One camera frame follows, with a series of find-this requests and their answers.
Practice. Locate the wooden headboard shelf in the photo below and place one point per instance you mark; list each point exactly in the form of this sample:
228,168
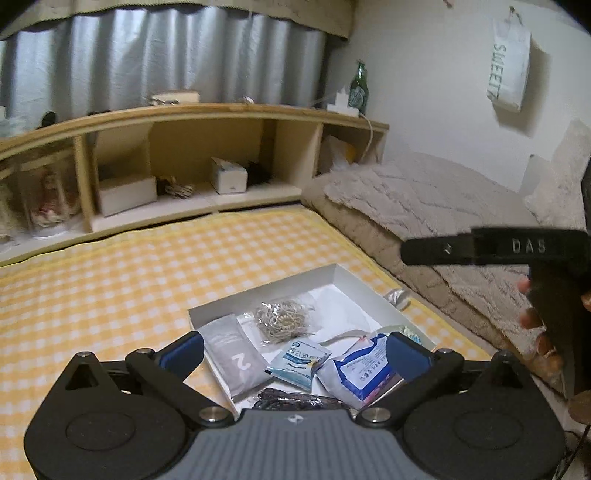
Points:
279,146

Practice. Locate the blue white tissue pack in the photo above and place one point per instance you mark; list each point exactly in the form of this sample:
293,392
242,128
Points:
361,375

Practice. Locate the white shallow cardboard box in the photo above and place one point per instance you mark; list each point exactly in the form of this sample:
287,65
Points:
382,316

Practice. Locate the grey toilet sheet packet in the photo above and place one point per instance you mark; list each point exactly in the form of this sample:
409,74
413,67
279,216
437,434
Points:
241,367

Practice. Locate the open white cardboard box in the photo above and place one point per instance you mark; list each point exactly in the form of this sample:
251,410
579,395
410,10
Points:
123,177

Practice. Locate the white power strip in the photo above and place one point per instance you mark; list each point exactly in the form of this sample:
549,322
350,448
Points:
341,105

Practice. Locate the beige fluffy blanket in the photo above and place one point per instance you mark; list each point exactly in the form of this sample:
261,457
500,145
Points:
418,195

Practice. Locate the dried flower bundle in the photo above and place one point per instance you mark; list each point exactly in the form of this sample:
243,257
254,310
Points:
170,187

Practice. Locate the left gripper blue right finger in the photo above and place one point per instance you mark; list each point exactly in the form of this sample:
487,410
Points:
407,358

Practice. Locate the doll in red dress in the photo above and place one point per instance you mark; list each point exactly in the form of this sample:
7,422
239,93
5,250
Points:
53,204

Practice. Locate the white tissue box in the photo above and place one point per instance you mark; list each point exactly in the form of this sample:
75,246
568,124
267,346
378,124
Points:
228,177

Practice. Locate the clear bag of rubber bands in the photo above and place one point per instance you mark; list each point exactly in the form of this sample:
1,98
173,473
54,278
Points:
284,319

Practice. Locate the blue white wet wipe packet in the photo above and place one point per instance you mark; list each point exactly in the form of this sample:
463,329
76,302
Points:
297,363

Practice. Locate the person's right hand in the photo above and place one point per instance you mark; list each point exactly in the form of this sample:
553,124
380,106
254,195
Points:
552,365

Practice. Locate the green glass bottle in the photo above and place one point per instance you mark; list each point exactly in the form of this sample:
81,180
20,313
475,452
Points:
358,89

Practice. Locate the yellow checkered bed sheet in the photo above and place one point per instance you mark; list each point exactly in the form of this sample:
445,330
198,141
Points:
136,290

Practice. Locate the white face mask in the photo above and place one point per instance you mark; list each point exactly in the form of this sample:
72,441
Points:
337,316

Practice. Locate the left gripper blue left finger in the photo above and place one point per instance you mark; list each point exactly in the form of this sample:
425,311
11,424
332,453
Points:
182,356

